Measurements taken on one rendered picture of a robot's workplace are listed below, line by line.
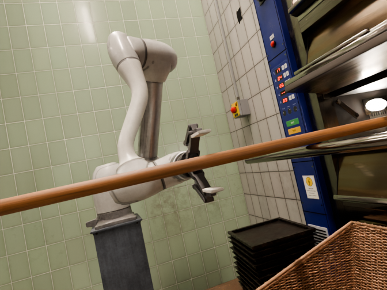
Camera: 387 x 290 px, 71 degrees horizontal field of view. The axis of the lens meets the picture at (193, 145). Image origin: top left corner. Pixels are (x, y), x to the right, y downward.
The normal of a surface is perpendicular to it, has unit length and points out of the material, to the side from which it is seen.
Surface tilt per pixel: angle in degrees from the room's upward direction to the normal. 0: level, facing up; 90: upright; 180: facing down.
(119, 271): 90
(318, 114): 90
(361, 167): 70
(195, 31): 90
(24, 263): 90
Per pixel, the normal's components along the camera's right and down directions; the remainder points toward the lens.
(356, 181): -0.96, -0.16
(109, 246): 0.29, -0.13
